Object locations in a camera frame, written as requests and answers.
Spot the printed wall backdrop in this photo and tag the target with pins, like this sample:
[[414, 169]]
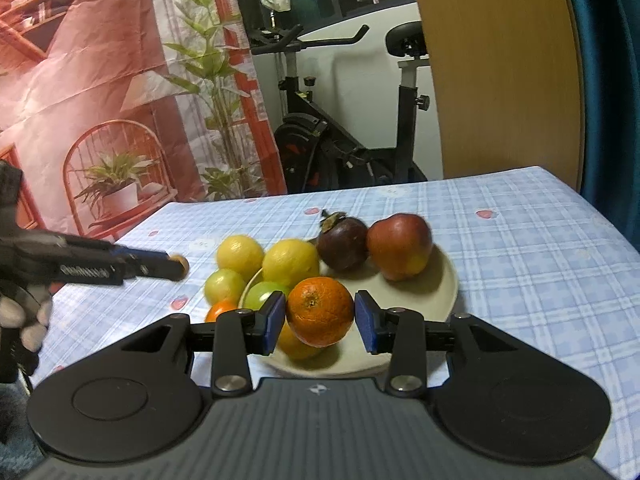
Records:
[[100, 60]]

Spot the person's left hand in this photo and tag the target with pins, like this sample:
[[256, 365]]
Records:
[[10, 312]]

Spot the dark purple mangosteen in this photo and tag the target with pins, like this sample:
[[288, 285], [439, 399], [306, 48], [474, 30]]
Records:
[[347, 245]]

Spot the yellowish green apple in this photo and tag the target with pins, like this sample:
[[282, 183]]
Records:
[[225, 285]]

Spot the beige plate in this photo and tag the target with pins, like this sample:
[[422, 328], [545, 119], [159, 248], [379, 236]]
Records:
[[425, 300]]

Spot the blue rug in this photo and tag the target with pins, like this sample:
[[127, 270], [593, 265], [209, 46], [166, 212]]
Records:
[[12, 435]]

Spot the yellowish orange tangerine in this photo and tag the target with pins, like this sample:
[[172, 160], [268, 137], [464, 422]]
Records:
[[300, 349]]

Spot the red apple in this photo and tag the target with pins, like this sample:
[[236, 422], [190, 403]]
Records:
[[400, 245]]

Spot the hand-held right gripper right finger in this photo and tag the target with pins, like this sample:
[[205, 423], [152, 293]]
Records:
[[365, 322]]

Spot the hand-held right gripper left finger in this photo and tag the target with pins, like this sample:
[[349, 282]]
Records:
[[275, 320]]

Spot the wooden door panel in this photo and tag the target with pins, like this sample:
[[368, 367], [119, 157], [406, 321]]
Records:
[[500, 60]]

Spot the black exercise bike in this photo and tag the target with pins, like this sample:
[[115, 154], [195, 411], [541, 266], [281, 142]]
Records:
[[325, 145]]

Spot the yellow lemon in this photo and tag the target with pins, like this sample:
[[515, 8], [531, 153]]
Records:
[[290, 262], [240, 257]]

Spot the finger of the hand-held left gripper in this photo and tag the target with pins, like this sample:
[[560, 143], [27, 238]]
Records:
[[150, 267]]

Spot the bright green apple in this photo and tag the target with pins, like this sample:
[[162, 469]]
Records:
[[260, 294]]

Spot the small tan round fruit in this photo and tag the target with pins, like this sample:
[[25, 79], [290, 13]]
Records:
[[181, 263]]

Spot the blue curtain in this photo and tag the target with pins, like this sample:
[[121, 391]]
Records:
[[615, 85]]

